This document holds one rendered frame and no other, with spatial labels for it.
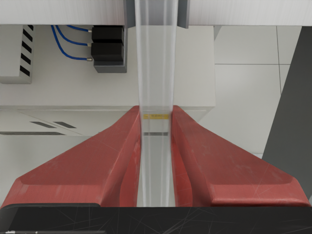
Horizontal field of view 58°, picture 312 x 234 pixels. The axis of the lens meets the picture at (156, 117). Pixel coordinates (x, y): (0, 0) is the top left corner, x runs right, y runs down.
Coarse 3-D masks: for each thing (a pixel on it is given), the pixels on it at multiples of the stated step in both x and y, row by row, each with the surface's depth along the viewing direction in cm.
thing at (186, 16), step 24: (0, 0) 10; (24, 0) 10; (48, 0) 10; (72, 0) 10; (96, 0) 10; (120, 0) 10; (192, 0) 10; (216, 0) 10; (240, 0) 10; (264, 0) 10; (288, 0) 10; (0, 24) 11; (24, 24) 11; (48, 24) 11; (72, 24) 11; (96, 24) 11; (120, 24) 11; (192, 24) 11; (216, 24) 11; (240, 24) 11; (264, 24) 11; (288, 24) 11
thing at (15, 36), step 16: (0, 32) 44; (16, 32) 44; (32, 32) 48; (96, 32) 42; (112, 32) 42; (0, 48) 44; (16, 48) 44; (32, 48) 48; (96, 48) 42; (112, 48) 42; (0, 64) 43; (16, 64) 43; (32, 64) 48; (96, 64) 44; (112, 64) 44; (0, 80) 45; (16, 80) 45
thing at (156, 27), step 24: (144, 0) 9; (168, 0) 9; (144, 24) 9; (168, 24) 9; (144, 48) 10; (168, 48) 10; (144, 72) 10; (168, 72) 10; (144, 96) 11; (168, 96) 11; (144, 120) 12; (168, 120) 12; (144, 144) 13; (168, 144) 13; (144, 168) 13; (168, 168) 13; (144, 192) 14; (168, 192) 14
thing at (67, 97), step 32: (64, 32) 49; (128, 32) 49; (192, 32) 49; (64, 64) 48; (128, 64) 48; (192, 64) 48; (0, 96) 47; (32, 96) 47; (64, 96) 47; (96, 96) 47; (128, 96) 47; (192, 96) 47; (0, 128) 77; (32, 128) 77; (64, 128) 77; (96, 128) 76
